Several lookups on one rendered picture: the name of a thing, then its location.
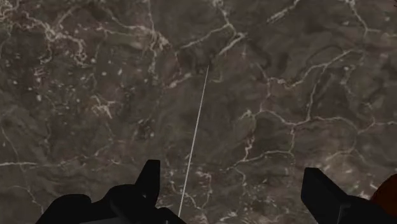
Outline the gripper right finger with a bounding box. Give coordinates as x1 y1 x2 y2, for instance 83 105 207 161
300 167 397 224

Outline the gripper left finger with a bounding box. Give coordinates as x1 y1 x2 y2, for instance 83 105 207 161
35 159 187 224

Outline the dark red round object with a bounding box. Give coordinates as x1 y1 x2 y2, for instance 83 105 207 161
370 173 397 215

